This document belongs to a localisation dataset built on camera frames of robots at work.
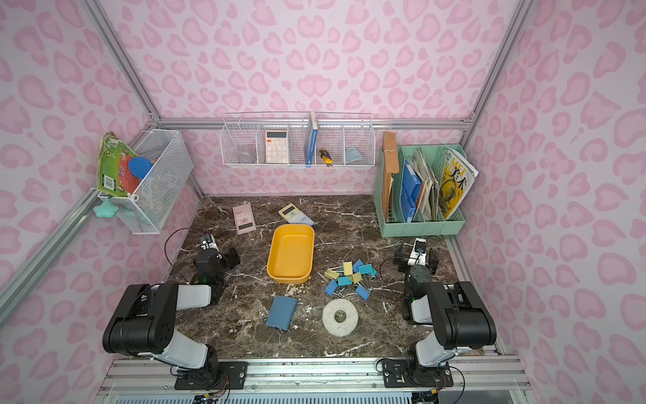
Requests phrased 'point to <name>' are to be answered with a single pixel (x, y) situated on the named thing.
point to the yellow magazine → (458, 178)
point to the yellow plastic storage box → (290, 253)
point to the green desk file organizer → (428, 220)
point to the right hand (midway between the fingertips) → (416, 244)
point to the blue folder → (410, 192)
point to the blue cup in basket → (352, 154)
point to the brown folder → (390, 166)
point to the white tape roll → (340, 328)
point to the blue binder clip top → (357, 266)
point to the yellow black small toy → (326, 158)
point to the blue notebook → (281, 312)
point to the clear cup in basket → (246, 154)
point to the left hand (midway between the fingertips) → (217, 247)
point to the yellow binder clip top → (347, 266)
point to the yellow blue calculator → (293, 215)
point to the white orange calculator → (276, 146)
